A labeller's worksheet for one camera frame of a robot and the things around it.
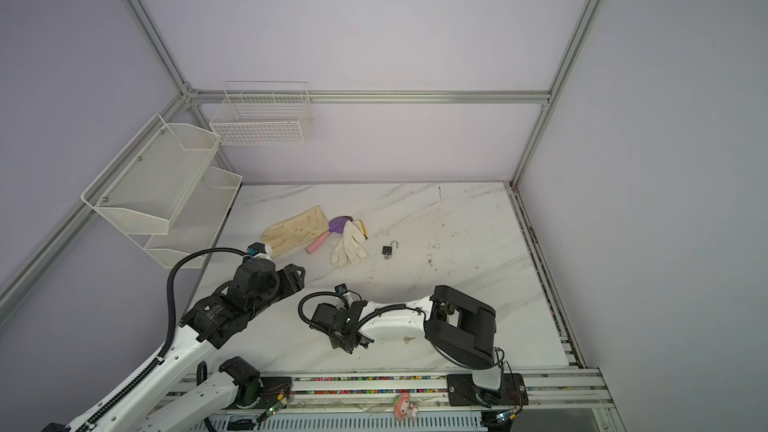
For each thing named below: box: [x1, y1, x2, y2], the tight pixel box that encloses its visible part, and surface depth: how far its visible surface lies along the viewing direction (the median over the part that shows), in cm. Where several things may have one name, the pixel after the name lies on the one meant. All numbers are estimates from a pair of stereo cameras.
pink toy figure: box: [393, 392, 418, 422], surface depth 70 cm
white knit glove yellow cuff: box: [330, 219, 369, 267], surface depth 103 cm
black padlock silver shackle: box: [382, 240, 399, 259], surface depth 102 cm
